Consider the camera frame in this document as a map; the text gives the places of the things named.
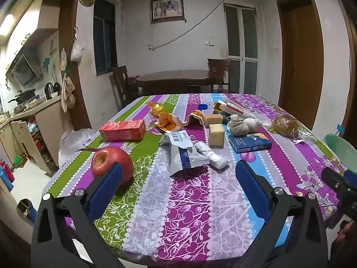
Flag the grey foil pouch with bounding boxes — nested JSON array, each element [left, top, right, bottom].
[[159, 130, 211, 178]]

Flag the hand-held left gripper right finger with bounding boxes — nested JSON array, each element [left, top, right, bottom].
[[235, 160, 330, 268]]

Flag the hanging beige cloth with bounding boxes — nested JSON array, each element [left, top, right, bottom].
[[61, 75, 76, 113]]

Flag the crumpled orange wrapper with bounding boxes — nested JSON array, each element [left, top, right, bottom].
[[155, 112, 175, 129]]

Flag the framed wall picture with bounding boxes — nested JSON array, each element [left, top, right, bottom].
[[150, 0, 185, 24]]

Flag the black wok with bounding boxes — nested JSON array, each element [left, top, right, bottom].
[[8, 89, 37, 104]]

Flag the grey plush toy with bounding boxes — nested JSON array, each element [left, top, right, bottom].
[[226, 114, 263, 137]]

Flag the blue flat box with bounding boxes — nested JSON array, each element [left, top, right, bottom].
[[228, 132, 273, 154]]

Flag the red apple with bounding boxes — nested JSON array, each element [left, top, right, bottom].
[[91, 146, 135, 186]]

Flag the kitchen counter cabinet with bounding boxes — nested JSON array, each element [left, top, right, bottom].
[[0, 95, 66, 174]]

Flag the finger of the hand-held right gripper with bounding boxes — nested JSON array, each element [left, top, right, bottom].
[[343, 170, 357, 187], [321, 167, 357, 225]]

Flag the red drink carton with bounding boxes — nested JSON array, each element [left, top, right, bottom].
[[99, 119, 147, 142]]

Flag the floral striped tablecloth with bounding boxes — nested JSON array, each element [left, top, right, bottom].
[[42, 93, 349, 263]]

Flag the green plastic basin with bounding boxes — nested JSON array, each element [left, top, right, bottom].
[[324, 133, 357, 171]]

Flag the bread in clear bag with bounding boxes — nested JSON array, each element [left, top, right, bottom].
[[271, 114, 303, 138]]

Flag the black electric kettle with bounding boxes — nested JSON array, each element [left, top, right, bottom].
[[44, 82, 56, 100]]

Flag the red white box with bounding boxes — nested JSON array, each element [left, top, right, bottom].
[[213, 100, 254, 119]]

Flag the red bottles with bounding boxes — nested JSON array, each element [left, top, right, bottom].
[[0, 160, 15, 192]]

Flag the hanging clear plastic bag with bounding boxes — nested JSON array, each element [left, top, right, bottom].
[[70, 26, 83, 62]]

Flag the yellow clear wrapper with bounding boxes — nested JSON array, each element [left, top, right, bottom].
[[147, 100, 168, 116]]

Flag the white crumpled packet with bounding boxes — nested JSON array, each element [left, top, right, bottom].
[[192, 141, 230, 170]]

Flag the brown wooden door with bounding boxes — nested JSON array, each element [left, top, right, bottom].
[[276, 0, 325, 132]]

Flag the beige sponge block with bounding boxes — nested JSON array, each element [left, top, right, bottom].
[[204, 114, 224, 127], [209, 123, 225, 148]]

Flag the range hood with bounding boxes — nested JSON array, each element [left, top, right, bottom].
[[6, 53, 42, 88]]

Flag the orange white wrapper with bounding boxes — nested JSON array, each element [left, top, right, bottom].
[[166, 110, 206, 133]]

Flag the dark wooden dining table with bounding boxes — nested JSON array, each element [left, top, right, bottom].
[[135, 70, 224, 95]]

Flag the white plastic bag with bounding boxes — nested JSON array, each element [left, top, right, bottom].
[[58, 128, 97, 171]]

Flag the dark window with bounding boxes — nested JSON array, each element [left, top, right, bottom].
[[93, 0, 116, 76]]

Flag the grey wall cable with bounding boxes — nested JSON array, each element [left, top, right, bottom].
[[148, 1, 225, 51]]

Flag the dark wooden chair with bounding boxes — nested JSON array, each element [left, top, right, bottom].
[[111, 65, 140, 109], [207, 58, 232, 92]]

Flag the frosted glass door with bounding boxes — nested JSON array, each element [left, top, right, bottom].
[[224, 3, 258, 95]]

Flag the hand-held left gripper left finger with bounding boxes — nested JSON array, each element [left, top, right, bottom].
[[31, 162, 125, 268]]

